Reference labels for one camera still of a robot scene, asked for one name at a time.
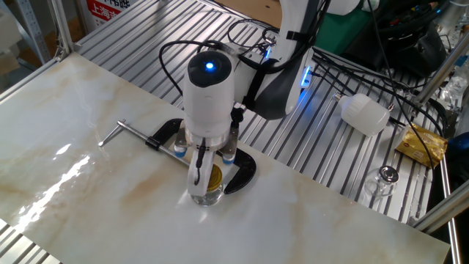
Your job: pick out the gold metal jar lid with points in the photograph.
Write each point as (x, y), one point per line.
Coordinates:
(216, 179)

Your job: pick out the white LED bulb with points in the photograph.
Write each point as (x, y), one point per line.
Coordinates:
(366, 113)

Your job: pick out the black equipment bag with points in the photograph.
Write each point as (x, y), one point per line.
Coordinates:
(410, 47)

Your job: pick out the red white printed sign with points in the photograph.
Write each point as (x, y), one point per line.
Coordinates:
(102, 11)

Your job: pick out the grey perforated shelf post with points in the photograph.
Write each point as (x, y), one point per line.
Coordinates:
(33, 29)

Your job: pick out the gold foil packet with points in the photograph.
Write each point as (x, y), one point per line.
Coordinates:
(421, 146)

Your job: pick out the brown cardboard sheet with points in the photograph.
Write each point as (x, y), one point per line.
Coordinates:
(253, 11)

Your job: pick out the clear glass jar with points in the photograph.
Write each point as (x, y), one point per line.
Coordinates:
(210, 198)

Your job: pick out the black C-clamp with steel screw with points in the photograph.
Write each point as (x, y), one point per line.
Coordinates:
(242, 168)

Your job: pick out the white foam box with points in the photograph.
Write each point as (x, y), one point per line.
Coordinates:
(9, 29)

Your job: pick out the green mat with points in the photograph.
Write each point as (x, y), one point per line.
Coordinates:
(340, 33)

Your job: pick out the dark blue object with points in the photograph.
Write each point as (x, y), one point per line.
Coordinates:
(459, 150)

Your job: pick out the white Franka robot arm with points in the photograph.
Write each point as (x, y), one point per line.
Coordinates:
(209, 102)

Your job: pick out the small glass jar silver lid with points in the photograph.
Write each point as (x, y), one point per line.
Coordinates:
(388, 174)

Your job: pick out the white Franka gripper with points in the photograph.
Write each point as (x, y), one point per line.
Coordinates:
(203, 176)

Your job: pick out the aluminium frame post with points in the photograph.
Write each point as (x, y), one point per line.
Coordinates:
(60, 25)
(439, 73)
(443, 210)

